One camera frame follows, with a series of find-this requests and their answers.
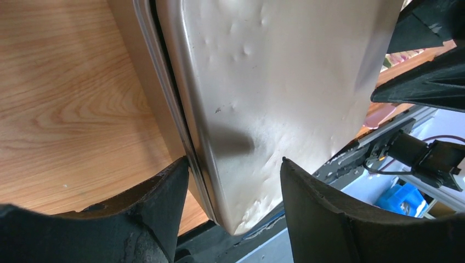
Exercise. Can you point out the gold chocolate tin box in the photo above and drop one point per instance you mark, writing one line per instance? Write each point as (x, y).
(142, 35)

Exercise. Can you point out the blue parts bin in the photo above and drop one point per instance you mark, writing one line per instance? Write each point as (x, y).
(403, 199)

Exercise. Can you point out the grey metal tin lid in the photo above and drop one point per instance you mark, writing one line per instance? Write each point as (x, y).
(263, 80)

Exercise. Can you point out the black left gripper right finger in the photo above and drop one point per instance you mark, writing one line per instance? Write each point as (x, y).
(326, 225)

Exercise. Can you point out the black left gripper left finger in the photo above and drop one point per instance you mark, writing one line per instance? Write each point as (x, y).
(140, 224)

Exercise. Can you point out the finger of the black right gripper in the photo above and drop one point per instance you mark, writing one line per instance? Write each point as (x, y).
(428, 24)
(438, 83)

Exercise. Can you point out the pink silicone tongs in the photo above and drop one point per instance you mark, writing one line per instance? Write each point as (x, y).
(375, 119)

